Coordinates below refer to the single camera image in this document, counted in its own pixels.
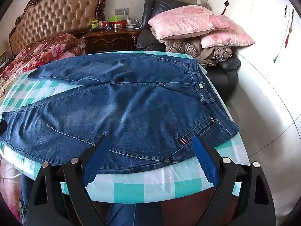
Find teal checked tablecloth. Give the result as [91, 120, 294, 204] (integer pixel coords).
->
[0, 50, 250, 204]

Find pink floral bedsheet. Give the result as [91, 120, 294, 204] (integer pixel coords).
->
[0, 155, 26, 219]

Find person's right leg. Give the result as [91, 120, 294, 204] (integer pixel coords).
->
[107, 202, 137, 226]

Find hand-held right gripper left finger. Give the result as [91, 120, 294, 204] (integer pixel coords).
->
[26, 135, 113, 226]

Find white wardrobe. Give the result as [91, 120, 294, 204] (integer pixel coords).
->
[207, 0, 301, 226]

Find brown plaid blanket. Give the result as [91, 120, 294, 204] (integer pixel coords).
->
[159, 38, 233, 67]

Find pink floral pillow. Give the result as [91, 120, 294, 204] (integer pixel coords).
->
[148, 5, 238, 40]
[200, 29, 255, 50]

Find black leather armchair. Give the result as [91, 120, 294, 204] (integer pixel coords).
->
[135, 0, 241, 104]

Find tufted leather headboard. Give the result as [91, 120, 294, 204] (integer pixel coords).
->
[8, 0, 107, 56]

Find blue denim pants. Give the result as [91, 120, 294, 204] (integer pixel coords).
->
[0, 53, 240, 175]

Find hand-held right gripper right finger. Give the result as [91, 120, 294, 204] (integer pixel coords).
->
[192, 135, 277, 226]

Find dark knot ornament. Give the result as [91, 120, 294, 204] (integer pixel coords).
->
[221, 0, 231, 16]

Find red floral quilt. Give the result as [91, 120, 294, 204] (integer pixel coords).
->
[0, 33, 86, 99]

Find carved wooden nightstand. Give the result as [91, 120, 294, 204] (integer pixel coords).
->
[82, 27, 141, 54]

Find red tassel ornament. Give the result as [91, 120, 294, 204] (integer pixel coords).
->
[284, 16, 294, 49]

